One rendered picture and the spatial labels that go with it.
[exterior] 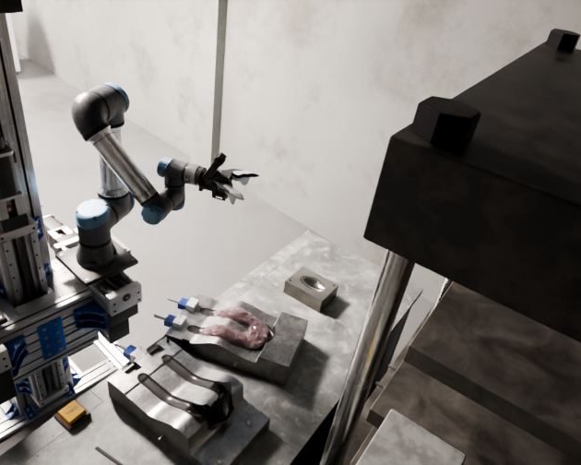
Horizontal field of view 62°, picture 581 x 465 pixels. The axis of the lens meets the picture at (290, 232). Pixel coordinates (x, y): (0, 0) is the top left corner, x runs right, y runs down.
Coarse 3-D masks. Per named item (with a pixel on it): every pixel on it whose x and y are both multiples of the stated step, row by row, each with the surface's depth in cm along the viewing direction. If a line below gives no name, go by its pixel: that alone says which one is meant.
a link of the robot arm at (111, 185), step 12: (108, 84) 166; (108, 96) 161; (120, 96) 166; (108, 108) 160; (120, 108) 167; (108, 120) 164; (120, 120) 169; (120, 132) 174; (108, 168) 177; (108, 180) 180; (120, 180) 182; (108, 192) 182; (120, 192) 184; (120, 204) 186; (132, 204) 193; (120, 216) 186
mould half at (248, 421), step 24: (144, 360) 170; (192, 360) 173; (120, 384) 161; (168, 384) 164; (192, 384) 164; (240, 384) 162; (144, 408) 155; (168, 408) 155; (240, 408) 163; (168, 432) 150; (192, 432) 145; (216, 432) 154; (240, 432) 156; (264, 432) 162; (192, 456) 147; (216, 456) 148; (240, 456) 151
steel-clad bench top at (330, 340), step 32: (288, 256) 246; (320, 256) 249; (352, 256) 253; (256, 288) 223; (352, 288) 232; (416, 288) 239; (320, 320) 211; (352, 320) 214; (320, 352) 196; (352, 352) 198; (256, 384) 179; (288, 384) 181; (320, 384) 183; (96, 416) 160; (128, 416) 161; (288, 416) 170; (320, 416) 171; (32, 448) 148; (64, 448) 149; (128, 448) 152; (160, 448) 154; (256, 448) 158; (288, 448) 160
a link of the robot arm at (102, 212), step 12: (84, 204) 178; (96, 204) 178; (108, 204) 182; (84, 216) 173; (96, 216) 174; (108, 216) 178; (84, 228) 174; (96, 228) 175; (108, 228) 180; (84, 240) 178; (96, 240) 178; (108, 240) 183
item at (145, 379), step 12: (168, 360) 172; (180, 372) 169; (144, 384) 163; (156, 384) 163; (204, 384) 163; (216, 384) 162; (228, 384) 159; (156, 396) 159; (168, 396) 161; (228, 396) 159; (180, 408) 154; (192, 408) 154; (204, 408) 151; (216, 408) 154; (228, 408) 160; (216, 420) 157
